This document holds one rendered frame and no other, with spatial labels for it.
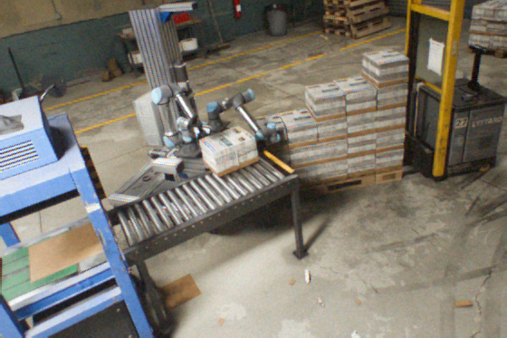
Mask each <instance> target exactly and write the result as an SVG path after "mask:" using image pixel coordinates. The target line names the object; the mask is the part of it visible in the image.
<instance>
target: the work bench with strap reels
mask: <svg viewBox="0 0 507 338"><path fill-rule="evenodd" d="M173 17H174V24H175V27H176V30H178V29H181V28H185V27H189V26H190V30H191V34H192V37H193V38H189V39H186V40H184V41H180V43H178V44H179V47H180V51H181V54H182V55H188V54H191V53H196V54H195V55H198V51H203V52H204V56H205V58H204V59H208V58H207V53H206V47H205V42H204V37H203V30H202V26H201V22H202V20H200V19H198V20H196V21H193V17H189V13H188V12H184V13H183V14H182V13H179V14H177V15H174V16H173ZM194 25H198V28H199V32H200V36H201V40H202V45H203V46H199V45H198V40H197V39H196V38H195V37H194V32H193V26H194ZM127 34H129V36H126V35H127ZM127 34H124V33H120V34H117V36H119V37H120V43H121V46H122V49H123V52H124V54H125V60H126V62H127V66H128V67H129V73H131V72H132V70H131V69H130V66H131V67H132V68H133V70H134V72H135V79H137V78H139V76H138V73H137V70H136V68H139V67H142V66H144V65H143V62H142V59H141V56H140V53H139V51H135V52H131V50H130V46H129V41H134V40H136V36H135V32H134V30H133V32H132V33H127ZM123 41H125V43H126V45H127V48H128V51H129V54H128V55H127V54H126V51H125V45H124V43H123ZM128 56H129V58H128Z"/></svg>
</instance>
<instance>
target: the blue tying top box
mask: <svg viewBox="0 0 507 338"><path fill-rule="evenodd" d="M0 114H2V115H4V116H15V115H18V114H21V115H22V119H21V123H22V124H23V125H24V127H23V129H22V130H19V131H17V132H13V133H5V134H0V180H1V179H5V178H7V177H12V176H14V175H17V174H19V173H22V172H24V171H28V170H31V169H35V168H37V167H42V166H44V165H47V164H49V163H52V162H55V161H57V153H56V150H55V147H54V143H53V137H52V131H51V128H50V124H49V121H48V120H47V116H46V114H45V112H44V110H43V106H42V104H41V102H40V101H39V99H38V96H34V97H31V98H27V99H22V100H19V101H14V102H11V103H6V104H3V105H0Z"/></svg>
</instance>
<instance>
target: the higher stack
mask: <svg viewBox="0 0 507 338"><path fill-rule="evenodd" d="M408 64H409V59H408V58H407V57H406V56H405V55H402V54H400V53H397V51H393V50H385V51H375V52H372V53H364V54H363V73H365V74H366V75H367V76H369V79H370V78H371V79H372V80H374V81H376V82H377V83H382V82H390V81H394V80H402V79H406V78H407V77H408V76H409V70H408ZM363 79H364V80H366V81H368V82H369V84H372V82H370V81H369V80H367V79H366V78H364V77H363ZM372 86H373V87H375V88H376V89H377V99H376V101H377V102H376V105H377V106H378V107H379V106H384V105H388V104H392V103H401V102H405V101H407V83H402V84H393V85H389V86H385V87H380V88H378V87H377V86H376V85H375V84H372ZM376 114H377V118H376V122H377V128H386V127H390V126H395V125H398V124H403V123H406V106H402V107H398V108H394V109H385V110H382V111H378V110H377V113H376ZM376 134H377V143H376V149H382V148H386V147H395V146H398V145H402V144H404V138H405V128H399V129H395V130H387V131H383V132H376ZM403 153H404V149H403V148H402V149H396V150H390V151H386V152H378V153H375V158H376V167H375V168H376V171H377V169H380V168H384V167H392V166H396V165H401V164H402V163H403V162H402V160H403ZM374 173H375V175H376V177H375V184H379V183H383V182H388V181H395V180H400V179H402V168H398V169H391V170H387V171H379V172H374Z"/></svg>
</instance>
